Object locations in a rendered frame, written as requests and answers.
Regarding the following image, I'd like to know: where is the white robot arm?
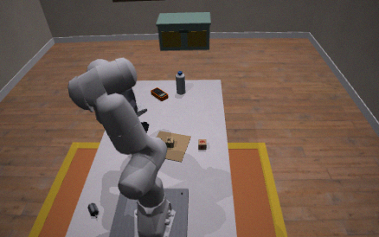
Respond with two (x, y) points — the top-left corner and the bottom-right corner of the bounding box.
(68, 58), (176, 237)

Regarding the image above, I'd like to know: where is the tan square mat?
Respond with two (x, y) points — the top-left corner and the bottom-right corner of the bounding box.
(157, 131), (191, 162)

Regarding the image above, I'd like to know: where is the orange and black multimeter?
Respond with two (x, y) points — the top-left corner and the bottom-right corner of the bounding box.
(151, 87), (169, 101)

